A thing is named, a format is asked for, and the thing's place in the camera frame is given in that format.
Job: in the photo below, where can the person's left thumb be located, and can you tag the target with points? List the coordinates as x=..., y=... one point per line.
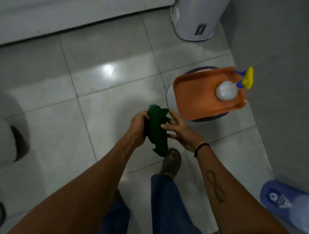
x=145, y=115

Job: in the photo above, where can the black wrist band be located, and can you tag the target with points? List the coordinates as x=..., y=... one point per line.
x=200, y=146

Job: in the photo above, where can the blue jeans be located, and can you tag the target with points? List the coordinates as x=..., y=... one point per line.
x=169, y=207

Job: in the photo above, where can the white toilet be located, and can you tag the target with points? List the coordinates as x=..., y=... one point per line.
x=9, y=135

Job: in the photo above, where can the white trash bin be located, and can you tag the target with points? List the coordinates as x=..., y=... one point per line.
x=195, y=16

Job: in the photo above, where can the person's left forearm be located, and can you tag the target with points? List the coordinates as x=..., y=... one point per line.
x=91, y=190

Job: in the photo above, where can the person's right thumb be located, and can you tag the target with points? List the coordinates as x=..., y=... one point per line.
x=174, y=136

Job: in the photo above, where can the person's right hand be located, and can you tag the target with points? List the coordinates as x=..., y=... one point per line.
x=185, y=135

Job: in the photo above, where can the white spray bottle yellow trigger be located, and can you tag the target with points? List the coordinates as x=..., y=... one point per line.
x=227, y=91

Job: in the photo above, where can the white cabinet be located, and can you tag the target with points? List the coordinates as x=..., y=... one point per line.
x=72, y=16

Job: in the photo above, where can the blue plastic bottle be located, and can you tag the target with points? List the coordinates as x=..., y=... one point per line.
x=282, y=200

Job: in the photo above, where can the grey sandal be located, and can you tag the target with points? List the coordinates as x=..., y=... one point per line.
x=171, y=161

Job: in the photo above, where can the person's right forearm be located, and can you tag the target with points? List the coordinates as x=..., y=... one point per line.
x=231, y=192

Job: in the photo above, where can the green cloth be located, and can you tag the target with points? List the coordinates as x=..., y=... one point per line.
x=157, y=130

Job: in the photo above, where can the orange plastic tray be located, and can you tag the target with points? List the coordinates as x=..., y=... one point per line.
x=195, y=96

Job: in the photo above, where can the person's left hand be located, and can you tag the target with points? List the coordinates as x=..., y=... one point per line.
x=136, y=127

